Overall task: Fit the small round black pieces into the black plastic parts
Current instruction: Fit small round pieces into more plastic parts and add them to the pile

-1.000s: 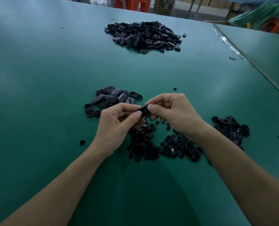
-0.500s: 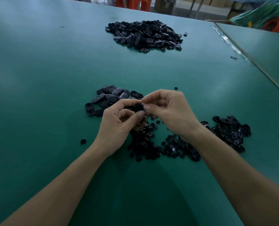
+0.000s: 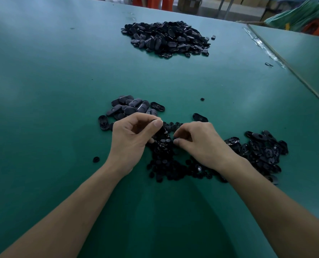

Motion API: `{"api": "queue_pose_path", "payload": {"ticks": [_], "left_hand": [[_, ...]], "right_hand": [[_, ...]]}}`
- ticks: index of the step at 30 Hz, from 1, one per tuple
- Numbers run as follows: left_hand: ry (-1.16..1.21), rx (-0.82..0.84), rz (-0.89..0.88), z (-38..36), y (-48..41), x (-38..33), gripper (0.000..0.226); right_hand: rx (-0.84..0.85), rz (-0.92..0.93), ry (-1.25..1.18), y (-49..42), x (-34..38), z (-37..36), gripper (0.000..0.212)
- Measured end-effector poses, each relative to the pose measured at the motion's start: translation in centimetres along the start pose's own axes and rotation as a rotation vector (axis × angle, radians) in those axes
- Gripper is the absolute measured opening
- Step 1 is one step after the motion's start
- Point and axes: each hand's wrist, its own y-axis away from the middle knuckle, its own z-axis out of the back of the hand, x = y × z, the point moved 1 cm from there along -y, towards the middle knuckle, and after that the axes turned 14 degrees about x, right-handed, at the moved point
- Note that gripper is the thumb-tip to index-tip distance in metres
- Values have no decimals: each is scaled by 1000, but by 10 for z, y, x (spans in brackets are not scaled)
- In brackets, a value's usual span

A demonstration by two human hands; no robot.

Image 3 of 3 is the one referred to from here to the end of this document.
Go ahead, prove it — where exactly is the person's left hand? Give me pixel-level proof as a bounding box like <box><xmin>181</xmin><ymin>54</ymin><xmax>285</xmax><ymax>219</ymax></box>
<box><xmin>107</xmin><ymin>113</ymin><xmax>164</xmax><ymax>177</ymax></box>

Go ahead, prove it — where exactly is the pile of black oval shells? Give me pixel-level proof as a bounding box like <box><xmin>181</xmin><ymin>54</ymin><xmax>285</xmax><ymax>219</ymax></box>
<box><xmin>224</xmin><ymin>130</ymin><xmax>289</xmax><ymax>185</ymax></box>

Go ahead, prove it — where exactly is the green striped bag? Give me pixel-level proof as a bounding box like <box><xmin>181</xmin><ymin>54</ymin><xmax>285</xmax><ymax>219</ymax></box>
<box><xmin>265</xmin><ymin>0</ymin><xmax>319</xmax><ymax>30</ymax></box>

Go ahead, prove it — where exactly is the person's left forearm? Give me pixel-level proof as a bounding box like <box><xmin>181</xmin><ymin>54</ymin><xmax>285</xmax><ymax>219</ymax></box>
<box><xmin>0</xmin><ymin>161</ymin><xmax>127</xmax><ymax>258</ymax></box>

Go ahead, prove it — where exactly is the pile of small black buttons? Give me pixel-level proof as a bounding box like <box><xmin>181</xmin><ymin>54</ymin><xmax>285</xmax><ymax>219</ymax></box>
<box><xmin>146</xmin><ymin>122</ymin><xmax>227</xmax><ymax>184</ymax></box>

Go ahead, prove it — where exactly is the small open cardboard box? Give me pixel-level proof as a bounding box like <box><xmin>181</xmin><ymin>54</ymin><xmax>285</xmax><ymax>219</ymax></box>
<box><xmin>178</xmin><ymin>0</ymin><xmax>202</xmax><ymax>14</ymax></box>

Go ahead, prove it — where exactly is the person's right forearm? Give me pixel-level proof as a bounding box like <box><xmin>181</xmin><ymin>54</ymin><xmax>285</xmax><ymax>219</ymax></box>
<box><xmin>221</xmin><ymin>158</ymin><xmax>319</xmax><ymax>258</ymax></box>

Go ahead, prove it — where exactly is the person's right hand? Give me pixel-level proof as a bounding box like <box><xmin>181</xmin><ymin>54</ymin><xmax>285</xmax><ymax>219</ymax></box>
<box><xmin>173</xmin><ymin>122</ymin><xmax>241</xmax><ymax>175</ymax></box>

